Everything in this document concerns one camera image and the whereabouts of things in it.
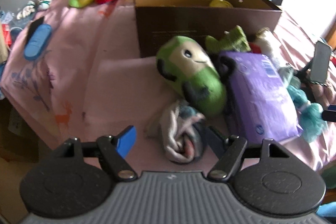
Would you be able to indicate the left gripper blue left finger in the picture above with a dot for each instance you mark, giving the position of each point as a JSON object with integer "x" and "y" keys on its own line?
{"x": 125, "y": 140}

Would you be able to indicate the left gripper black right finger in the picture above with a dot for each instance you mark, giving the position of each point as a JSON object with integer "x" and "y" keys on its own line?
{"x": 217, "y": 141}

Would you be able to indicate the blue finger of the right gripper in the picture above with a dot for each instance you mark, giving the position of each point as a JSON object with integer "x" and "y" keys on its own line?
{"x": 329, "y": 114}

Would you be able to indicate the turquoise fluffy cloth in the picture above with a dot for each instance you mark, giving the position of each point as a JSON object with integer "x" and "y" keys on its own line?
{"x": 310, "y": 113}

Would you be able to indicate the grey pink socks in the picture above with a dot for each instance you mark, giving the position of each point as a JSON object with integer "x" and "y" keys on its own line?
{"x": 181, "y": 130}

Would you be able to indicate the green bean plush doll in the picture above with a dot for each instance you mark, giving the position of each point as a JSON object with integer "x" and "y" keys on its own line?
{"x": 188, "y": 69}

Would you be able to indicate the white fluffy towel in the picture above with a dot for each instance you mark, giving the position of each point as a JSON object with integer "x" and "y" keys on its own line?
{"x": 270, "y": 47}

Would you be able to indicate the green knitted sock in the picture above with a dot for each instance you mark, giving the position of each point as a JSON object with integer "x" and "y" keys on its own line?
{"x": 233, "y": 40}

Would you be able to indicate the yellow plush toy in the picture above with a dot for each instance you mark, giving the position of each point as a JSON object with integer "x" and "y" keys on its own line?
{"x": 221, "y": 3}

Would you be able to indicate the purple plastic pad package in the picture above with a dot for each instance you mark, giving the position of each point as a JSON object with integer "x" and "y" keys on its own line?
{"x": 259, "y": 106}

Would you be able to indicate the blue glasses case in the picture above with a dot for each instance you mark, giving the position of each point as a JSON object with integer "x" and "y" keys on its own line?
{"x": 37, "y": 42}

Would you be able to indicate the brown cardboard box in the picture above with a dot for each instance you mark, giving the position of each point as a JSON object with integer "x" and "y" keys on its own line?
{"x": 160, "y": 20}

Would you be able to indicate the black smartphone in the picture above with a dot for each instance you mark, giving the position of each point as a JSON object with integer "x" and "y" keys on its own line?
{"x": 33, "y": 27}

